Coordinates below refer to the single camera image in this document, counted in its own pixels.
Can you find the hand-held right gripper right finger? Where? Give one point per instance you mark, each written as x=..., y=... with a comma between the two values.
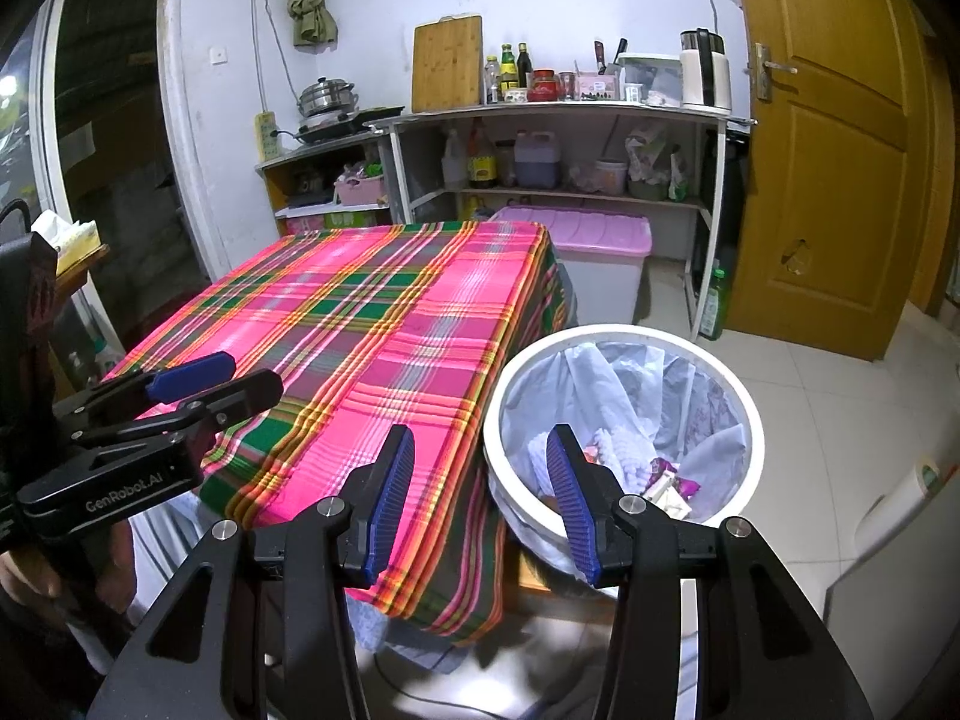
x=571, y=510

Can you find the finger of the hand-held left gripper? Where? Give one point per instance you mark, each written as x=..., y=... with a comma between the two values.
x=191, y=376
x=240, y=394

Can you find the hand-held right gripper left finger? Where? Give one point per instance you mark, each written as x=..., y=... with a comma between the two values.
x=390, y=510

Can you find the white round trash bin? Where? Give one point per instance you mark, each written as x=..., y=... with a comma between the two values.
x=742, y=420

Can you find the person's left hand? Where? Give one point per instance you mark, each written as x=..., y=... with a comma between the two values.
x=34, y=581

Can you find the wooden stool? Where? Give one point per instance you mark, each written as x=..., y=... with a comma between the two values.
x=540, y=577

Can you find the translucent bin liner bag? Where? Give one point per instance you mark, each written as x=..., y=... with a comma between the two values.
x=540, y=390

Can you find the pink plaid tablecloth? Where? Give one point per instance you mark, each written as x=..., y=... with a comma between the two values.
x=360, y=330

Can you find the wooden side table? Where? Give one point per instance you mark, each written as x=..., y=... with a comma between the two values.
x=82, y=277

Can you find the pink snack pack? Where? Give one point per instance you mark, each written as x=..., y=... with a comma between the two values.
x=301, y=226

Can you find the yellow tissue box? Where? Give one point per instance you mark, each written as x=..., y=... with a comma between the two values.
x=71, y=240

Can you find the green snack pack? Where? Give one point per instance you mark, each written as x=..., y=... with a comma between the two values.
x=358, y=220

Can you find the glass sliding door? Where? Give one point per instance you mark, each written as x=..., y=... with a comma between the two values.
x=112, y=165

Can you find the pink plastic basket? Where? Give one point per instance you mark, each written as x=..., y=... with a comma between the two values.
x=360, y=191

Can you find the green plastic bottle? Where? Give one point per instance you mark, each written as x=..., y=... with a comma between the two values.
x=715, y=307

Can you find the yellowed power strip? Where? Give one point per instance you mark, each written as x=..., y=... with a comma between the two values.
x=266, y=136

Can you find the small yellow shelf unit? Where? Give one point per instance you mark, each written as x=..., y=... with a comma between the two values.
x=322, y=150

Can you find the pink-lidded storage box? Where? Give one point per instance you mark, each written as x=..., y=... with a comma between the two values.
x=600, y=240

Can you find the black induction cooker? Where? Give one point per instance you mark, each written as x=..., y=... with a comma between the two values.
x=345, y=124

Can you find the yellow cooking oil bottle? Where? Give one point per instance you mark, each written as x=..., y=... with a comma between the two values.
x=475, y=210

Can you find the stainless steel pot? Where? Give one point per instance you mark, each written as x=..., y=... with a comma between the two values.
x=326, y=99

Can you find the white plastic bottle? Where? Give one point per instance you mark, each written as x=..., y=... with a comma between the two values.
x=453, y=163

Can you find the small white bucket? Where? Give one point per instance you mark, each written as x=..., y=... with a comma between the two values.
x=611, y=178

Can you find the white panel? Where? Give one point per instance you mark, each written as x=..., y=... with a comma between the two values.
x=900, y=577

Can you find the soy sauce bottle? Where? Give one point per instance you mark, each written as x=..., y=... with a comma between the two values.
x=482, y=161

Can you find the purple plastic jug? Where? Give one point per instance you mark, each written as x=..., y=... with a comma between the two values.
x=537, y=163

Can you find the bundle of plastic bags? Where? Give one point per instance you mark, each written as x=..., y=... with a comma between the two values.
x=656, y=161

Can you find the wooden cutting board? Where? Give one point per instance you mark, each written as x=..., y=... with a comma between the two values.
x=447, y=64

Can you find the long white shelf unit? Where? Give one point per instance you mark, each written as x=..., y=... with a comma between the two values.
x=562, y=111

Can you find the clear glass bottle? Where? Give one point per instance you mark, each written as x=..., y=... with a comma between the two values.
x=493, y=82

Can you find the green bottle yellow label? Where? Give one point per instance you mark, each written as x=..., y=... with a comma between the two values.
x=509, y=73

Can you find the pink knife holder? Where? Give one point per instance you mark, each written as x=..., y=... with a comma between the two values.
x=596, y=86

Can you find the red jar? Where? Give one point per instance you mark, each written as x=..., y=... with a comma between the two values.
x=544, y=86

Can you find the yellow wooden door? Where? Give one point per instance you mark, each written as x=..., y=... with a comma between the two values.
x=825, y=165

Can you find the dark sauce bottle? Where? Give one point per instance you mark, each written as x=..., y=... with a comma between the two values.
x=524, y=67

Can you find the clear plastic container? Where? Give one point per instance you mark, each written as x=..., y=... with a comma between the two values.
x=651, y=79

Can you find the white electric kettle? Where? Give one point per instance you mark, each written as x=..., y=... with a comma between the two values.
x=705, y=75

